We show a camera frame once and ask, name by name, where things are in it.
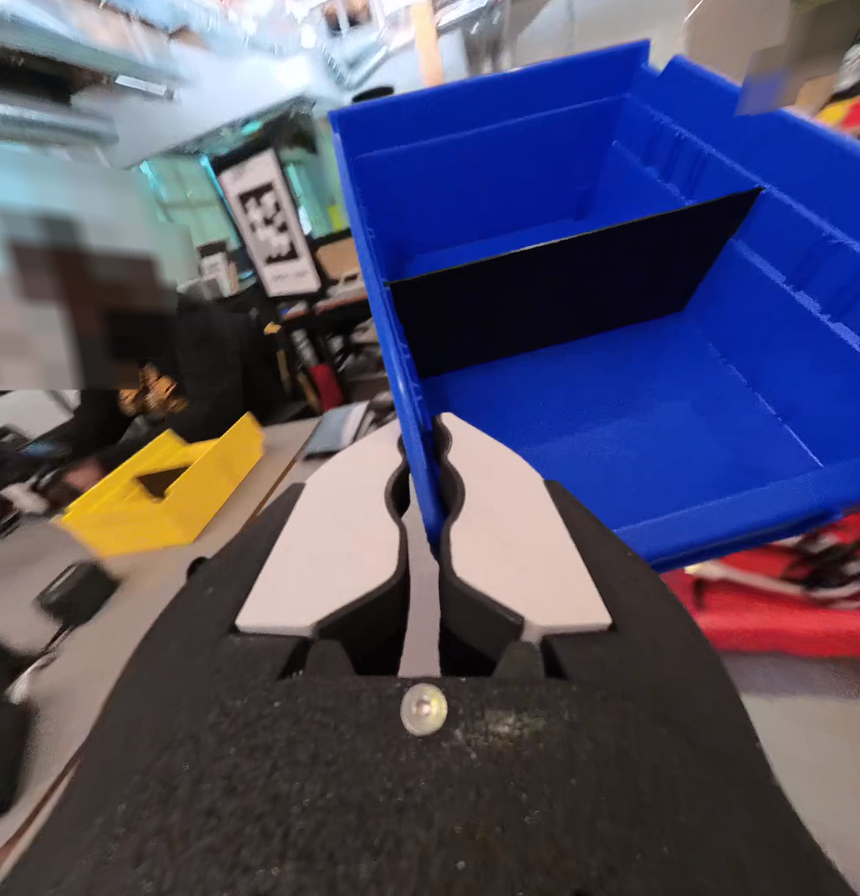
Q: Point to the black white tag sign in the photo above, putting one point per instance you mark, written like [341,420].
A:
[269,217]

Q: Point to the black device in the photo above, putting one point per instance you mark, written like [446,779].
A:
[3,735]

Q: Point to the yellow plastic bin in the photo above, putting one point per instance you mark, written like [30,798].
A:
[213,469]

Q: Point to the red plastic bin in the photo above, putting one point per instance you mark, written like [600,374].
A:
[766,623]

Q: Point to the black power adapter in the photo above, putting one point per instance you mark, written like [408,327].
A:
[80,591]

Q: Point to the blue plastic bin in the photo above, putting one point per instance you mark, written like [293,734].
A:
[612,434]

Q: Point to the black bin divider panel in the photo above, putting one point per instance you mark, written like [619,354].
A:
[542,301]

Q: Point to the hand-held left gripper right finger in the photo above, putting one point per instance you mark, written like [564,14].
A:
[528,553]

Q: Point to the dark blue pouch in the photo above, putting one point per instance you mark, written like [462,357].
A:
[335,434]

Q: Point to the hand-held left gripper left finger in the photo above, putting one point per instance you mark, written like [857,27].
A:
[318,553]

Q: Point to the grey desk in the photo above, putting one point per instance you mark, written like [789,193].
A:
[822,735]
[157,595]

